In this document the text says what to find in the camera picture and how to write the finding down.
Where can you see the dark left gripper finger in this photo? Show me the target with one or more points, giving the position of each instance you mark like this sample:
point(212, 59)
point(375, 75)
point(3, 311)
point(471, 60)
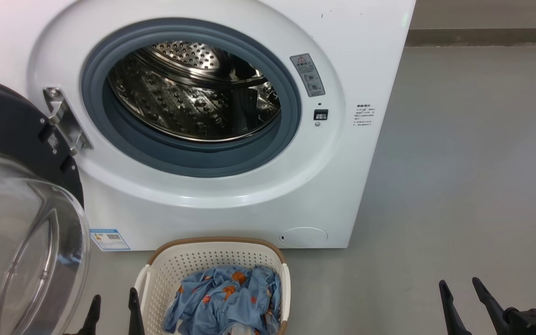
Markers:
point(135, 316)
point(92, 321)

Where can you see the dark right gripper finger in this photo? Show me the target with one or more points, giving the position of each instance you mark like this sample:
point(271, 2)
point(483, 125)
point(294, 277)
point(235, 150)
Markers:
point(491, 302)
point(452, 316)

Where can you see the blue garment with orange print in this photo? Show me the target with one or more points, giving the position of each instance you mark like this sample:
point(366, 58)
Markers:
point(217, 302)

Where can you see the black round glass washer door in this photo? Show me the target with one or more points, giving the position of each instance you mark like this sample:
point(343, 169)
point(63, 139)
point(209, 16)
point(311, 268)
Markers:
point(7, 135)

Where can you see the metal door hinge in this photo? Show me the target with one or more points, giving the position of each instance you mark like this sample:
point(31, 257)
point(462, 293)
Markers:
point(65, 121)

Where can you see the stainless steel washing machine drum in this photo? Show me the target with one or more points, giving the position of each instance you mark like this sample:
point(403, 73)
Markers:
point(189, 97)

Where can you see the black door latch socket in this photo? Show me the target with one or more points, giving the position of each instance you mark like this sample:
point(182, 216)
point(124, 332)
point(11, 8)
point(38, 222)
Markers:
point(320, 114)

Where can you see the white front-load washing machine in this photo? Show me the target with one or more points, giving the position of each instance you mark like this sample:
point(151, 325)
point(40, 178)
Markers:
point(351, 70)

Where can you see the white perforated laundry basket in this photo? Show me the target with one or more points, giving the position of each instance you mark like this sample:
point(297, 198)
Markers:
point(156, 288)

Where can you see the blue energy label sticker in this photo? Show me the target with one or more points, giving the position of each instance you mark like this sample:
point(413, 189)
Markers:
point(110, 239)

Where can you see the round white filter cover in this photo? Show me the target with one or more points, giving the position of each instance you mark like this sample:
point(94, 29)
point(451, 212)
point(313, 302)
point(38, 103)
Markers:
point(304, 237)

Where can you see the small printed text label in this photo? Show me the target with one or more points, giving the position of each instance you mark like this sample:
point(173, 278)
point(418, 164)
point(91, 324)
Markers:
point(364, 115)

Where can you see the grey warning sticker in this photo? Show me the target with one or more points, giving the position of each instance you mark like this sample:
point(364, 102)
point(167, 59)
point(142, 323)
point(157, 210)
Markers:
point(307, 74)

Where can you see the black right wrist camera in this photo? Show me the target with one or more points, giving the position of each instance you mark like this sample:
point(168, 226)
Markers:
point(531, 323)

